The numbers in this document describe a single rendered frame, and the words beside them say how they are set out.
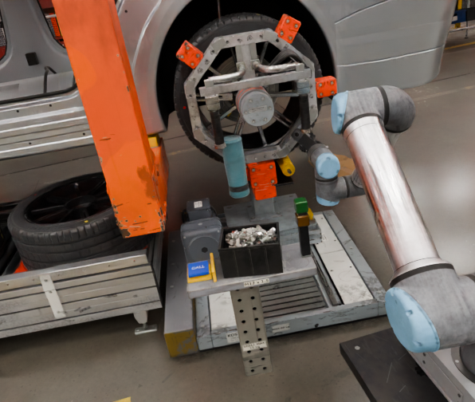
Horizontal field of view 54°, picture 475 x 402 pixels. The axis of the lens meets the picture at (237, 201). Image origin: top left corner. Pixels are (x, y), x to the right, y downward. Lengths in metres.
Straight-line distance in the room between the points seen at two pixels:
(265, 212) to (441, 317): 1.41
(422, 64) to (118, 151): 1.42
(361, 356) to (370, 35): 1.37
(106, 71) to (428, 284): 1.12
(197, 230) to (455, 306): 1.16
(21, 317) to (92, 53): 1.14
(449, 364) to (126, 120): 1.19
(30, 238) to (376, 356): 1.43
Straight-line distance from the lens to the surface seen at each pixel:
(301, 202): 1.50
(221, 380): 1.86
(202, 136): 2.01
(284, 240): 2.30
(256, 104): 1.85
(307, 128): 1.83
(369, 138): 1.31
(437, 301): 1.11
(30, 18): 3.98
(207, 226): 1.98
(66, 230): 2.05
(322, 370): 1.84
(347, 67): 2.22
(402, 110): 1.43
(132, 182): 1.69
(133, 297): 2.04
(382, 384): 1.40
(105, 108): 1.62
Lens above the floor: 1.34
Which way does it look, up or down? 26 degrees down
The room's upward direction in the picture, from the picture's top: 10 degrees counter-clockwise
